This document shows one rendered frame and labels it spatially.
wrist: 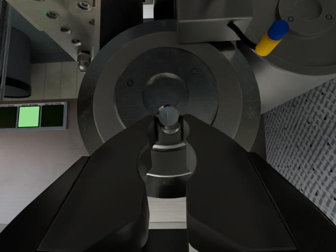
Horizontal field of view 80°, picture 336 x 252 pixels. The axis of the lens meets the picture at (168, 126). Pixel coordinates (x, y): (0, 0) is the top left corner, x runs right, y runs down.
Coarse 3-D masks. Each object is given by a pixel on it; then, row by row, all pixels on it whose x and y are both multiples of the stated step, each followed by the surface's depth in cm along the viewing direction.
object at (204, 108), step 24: (168, 48) 15; (144, 72) 14; (168, 72) 14; (192, 72) 14; (120, 96) 14; (144, 96) 15; (168, 96) 14; (192, 96) 14; (216, 96) 14; (120, 120) 14; (168, 144) 14
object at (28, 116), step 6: (24, 108) 51; (30, 108) 51; (36, 108) 51; (24, 114) 50; (30, 114) 50; (36, 114) 50; (24, 120) 50; (30, 120) 50; (36, 120) 50; (18, 126) 50
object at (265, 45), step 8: (232, 24) 13; (272, 24) 10; (280, 24) 10; (240, 32) 13; (272, 32) 10; (280, 32) 10; (248, 40) 13; (264, 40) 11; (272, 40) 11; (256, 48) 12; (264, 48) 11; (272, 48) 11
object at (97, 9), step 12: (96, 0) 18; (108, 0) 21; (120, 0) 26; (96, 12) 18; (108, 12) 21; (120, 12) 25; (132, 12) 33; (96, 24) 18; (108, 24) 20; (120, 24) 25; (132, 24) 33; (96, 36) 18; (108, 36) 20; (96, 48) 18
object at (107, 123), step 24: (120, 48) 16; (144, 48) 16; (192, 48) 16; (216, 48) 16; (120, 72) 16; (216, 72) 16; (96, 96) 16; (240, 96) 15; (96, 120) 15; (216, 120) 15; (168, 168) 15
